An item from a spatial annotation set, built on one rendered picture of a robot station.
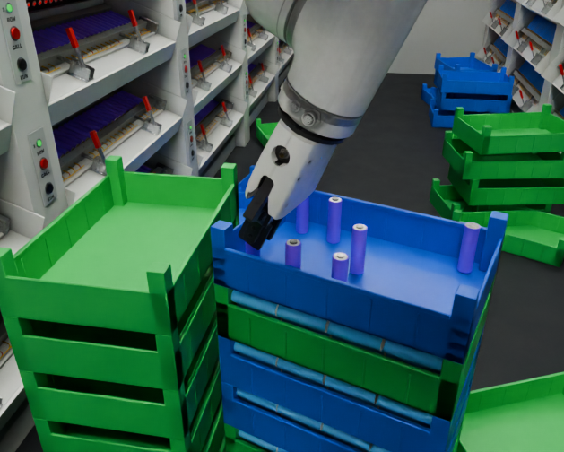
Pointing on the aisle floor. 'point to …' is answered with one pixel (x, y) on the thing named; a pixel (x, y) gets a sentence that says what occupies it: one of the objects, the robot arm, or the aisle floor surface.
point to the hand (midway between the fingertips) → (260, 225)
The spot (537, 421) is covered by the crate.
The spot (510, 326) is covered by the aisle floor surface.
